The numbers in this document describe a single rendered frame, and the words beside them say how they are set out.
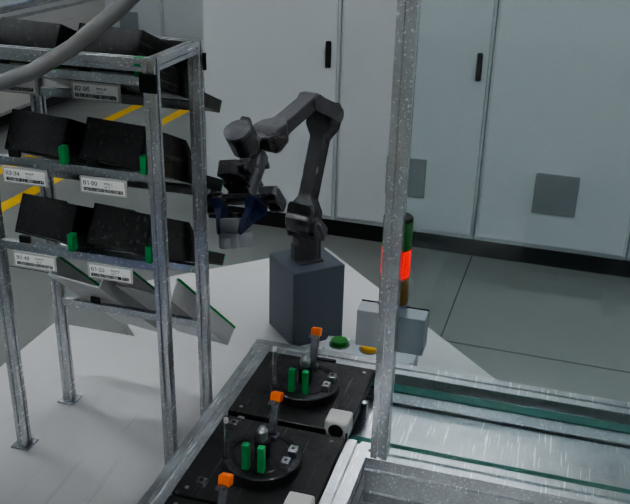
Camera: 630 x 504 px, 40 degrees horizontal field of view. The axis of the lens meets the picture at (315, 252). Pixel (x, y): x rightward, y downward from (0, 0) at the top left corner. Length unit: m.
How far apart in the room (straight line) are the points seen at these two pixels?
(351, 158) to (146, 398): 3.05
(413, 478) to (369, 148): 3.32
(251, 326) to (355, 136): 2.67
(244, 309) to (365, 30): 2.58
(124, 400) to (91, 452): 0.19
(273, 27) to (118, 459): 3.35
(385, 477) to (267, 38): 3.49
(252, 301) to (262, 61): 2.66
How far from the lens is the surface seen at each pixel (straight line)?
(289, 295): 2.09
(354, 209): 4.90
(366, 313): 1.50
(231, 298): 2.37
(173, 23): 9.56
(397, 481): 1.63
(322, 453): 1.60
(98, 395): 1.99
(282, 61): 4.81
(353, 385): 1.79
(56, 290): 1.86
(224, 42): 4.91
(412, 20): 1.30
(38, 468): 1.81
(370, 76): 4.67
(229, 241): 1.72
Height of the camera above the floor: 1.93
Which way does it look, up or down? 24 degrees down
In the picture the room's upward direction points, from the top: 1 degrees clockwise
